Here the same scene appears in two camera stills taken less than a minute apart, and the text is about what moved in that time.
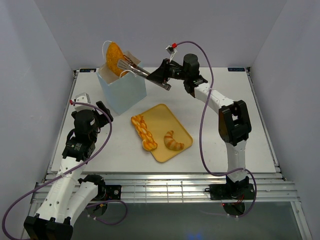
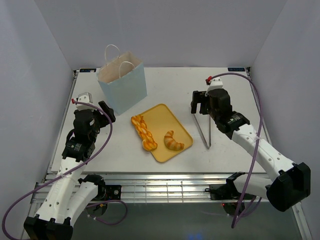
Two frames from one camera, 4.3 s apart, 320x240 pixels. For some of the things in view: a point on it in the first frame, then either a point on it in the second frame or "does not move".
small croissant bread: [171, 143] does not move
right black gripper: [162, 74] to [199, 97]
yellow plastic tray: [160, 120] does not move
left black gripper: [101, 105] does not move
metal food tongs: [129, 65] to [201, 132]
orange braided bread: [148, 143] does not move
